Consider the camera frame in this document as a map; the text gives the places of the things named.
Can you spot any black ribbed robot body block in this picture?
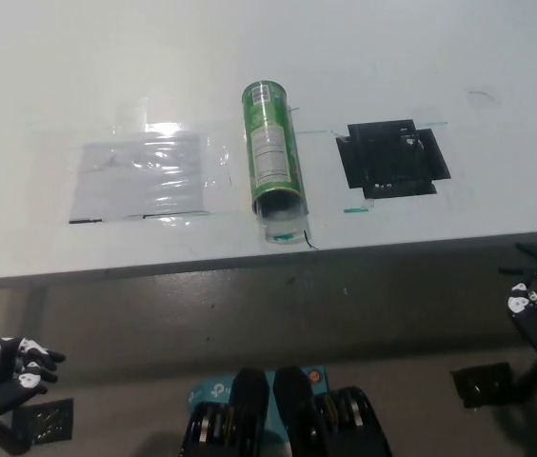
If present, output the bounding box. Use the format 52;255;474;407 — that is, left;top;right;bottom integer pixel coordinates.
272;365;391;457

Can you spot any black floor mat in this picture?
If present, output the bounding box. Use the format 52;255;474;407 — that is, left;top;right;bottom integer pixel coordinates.
10;398;74;447
449;362;515;409

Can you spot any green cylindrical chips can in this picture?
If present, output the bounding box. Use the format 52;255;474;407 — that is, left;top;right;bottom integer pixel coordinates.
241;80;308;214

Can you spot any black tape square patch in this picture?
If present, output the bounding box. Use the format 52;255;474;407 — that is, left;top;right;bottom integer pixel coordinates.
334;118;452;201

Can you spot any grey taped plastic sheet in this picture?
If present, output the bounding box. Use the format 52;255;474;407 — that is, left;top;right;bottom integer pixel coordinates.
68;132;212;224

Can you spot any clear plastic film sheet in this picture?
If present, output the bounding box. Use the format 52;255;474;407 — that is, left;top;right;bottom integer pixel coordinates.
58;94;232;230

